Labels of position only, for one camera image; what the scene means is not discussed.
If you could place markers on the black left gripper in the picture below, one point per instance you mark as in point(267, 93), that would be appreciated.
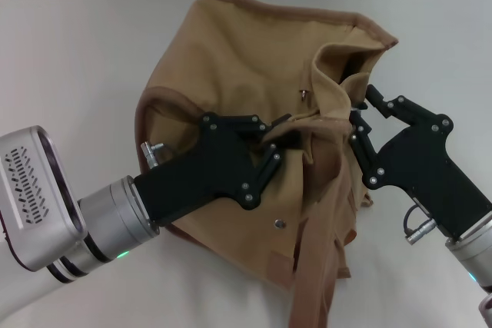
point(203, 174)

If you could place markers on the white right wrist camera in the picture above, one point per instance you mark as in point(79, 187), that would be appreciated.
point(486, 312)

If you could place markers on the khaki canvas food bag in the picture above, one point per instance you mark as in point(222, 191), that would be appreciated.
point(238, 59)

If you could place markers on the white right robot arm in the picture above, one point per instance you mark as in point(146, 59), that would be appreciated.
point(471, 255)

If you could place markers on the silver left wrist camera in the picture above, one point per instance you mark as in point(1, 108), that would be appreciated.
point(34, 197)

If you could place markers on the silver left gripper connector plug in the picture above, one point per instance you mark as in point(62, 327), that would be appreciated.
point(150, 153)

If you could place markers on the silver metal zipper slider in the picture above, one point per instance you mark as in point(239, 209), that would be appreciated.
point(304, 94)

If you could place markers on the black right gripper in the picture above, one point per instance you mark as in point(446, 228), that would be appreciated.
point(423, 166)

